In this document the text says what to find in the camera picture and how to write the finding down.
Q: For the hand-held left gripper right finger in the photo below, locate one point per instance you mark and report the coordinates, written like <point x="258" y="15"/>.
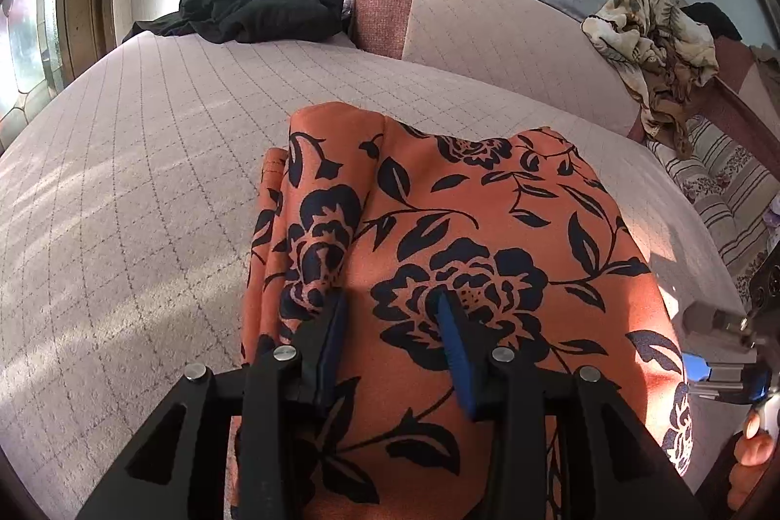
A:
<point x="454" y="361"/>

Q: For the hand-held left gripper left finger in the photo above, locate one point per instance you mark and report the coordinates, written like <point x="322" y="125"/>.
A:
<point x="332" y="349"/>

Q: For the orange floral garment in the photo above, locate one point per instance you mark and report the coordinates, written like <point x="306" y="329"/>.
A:
<point x="518" y="203"/>

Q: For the person's right hand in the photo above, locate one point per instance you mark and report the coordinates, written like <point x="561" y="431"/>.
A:
<point x="749" y="471"/>

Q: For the striped floral cloth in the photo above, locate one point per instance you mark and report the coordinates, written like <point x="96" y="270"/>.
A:
<point x="719" y="173"/>

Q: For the pink quilted bed cover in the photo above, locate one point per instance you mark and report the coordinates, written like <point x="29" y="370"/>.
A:
<point x="152" y="191"/>

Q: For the reddish-brown cloth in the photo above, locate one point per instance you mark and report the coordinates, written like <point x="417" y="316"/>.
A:
<point x="737" y="112"/>

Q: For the pink quilted bolster cushion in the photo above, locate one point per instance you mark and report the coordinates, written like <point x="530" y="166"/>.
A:
<point x="487" y="39"/>

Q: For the brown floral blanket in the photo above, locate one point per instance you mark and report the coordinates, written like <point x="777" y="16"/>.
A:
<point x="646" y="45"/>

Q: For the dark cloth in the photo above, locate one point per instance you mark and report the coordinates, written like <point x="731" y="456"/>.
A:
<point x="713" y="17"/>

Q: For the black cloth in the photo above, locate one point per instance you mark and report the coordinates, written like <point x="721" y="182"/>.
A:
<point x="256" y="8"/>

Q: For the wooden door with patterned glass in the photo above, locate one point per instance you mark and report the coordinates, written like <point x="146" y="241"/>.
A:
<point x="36" y="8"/>

